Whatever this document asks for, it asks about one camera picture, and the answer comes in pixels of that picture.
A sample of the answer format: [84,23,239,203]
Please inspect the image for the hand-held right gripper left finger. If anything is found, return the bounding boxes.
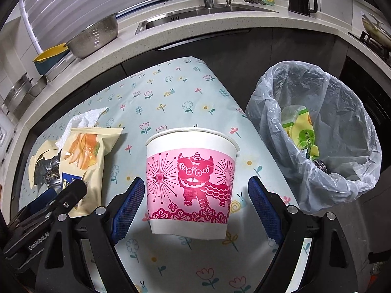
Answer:
[37,177,145,293]

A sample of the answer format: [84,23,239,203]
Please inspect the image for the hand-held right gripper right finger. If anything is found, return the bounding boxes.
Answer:
[248,175,356,293]

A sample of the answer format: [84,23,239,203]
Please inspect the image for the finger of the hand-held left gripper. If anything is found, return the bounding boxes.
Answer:
[0,178,88,257]
[6,188,60,229]

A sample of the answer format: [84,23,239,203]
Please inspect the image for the pink printed paper cup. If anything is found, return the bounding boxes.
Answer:
[145,127,241,240]

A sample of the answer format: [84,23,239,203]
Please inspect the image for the steel wool scrubber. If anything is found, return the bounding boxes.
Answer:
[310,157,330,174]

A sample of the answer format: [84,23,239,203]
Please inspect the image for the yellow-green snack packet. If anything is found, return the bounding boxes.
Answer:
[281,106,321,161]

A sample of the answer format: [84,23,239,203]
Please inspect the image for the bin with grey plastic liner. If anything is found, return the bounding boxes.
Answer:
[246,61,383,216]

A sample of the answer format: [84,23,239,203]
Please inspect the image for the torn beige foil packet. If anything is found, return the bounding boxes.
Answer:
[29,140,63,190]

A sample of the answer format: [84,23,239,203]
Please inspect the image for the yellow chip packet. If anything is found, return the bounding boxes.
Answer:
[58,126,124,219]

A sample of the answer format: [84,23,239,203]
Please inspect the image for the crumpled white tissue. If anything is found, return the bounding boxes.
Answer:
[55,107,110,148]

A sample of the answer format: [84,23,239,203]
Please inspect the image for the steel pot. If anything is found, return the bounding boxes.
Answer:
[3,73,34,113]

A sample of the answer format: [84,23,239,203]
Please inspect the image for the small steel bowl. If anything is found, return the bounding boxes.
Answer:
[29,75,49,96]

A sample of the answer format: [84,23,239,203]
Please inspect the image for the floral tablecloth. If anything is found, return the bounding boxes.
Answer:
[18,55,306,293]

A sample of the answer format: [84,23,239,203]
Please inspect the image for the blue and yellow basin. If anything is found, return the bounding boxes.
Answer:
[33,43,71,75]

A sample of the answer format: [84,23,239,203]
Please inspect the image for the steel colander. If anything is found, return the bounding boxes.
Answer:
[66,13,119,59]

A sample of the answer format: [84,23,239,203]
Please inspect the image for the dark kitchen cabinet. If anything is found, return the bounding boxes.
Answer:
[120,26,350,104]

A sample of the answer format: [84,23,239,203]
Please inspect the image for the white pipe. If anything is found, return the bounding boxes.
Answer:
[18,0,43,53]

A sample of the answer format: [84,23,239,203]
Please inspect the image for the steel sink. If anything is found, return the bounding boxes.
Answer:
[135,4,280,35]

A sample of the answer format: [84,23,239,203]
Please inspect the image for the black mug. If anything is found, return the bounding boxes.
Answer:
[288,0,318,15]

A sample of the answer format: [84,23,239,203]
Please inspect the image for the steel frying pan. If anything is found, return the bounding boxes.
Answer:
[361,12,391,45]

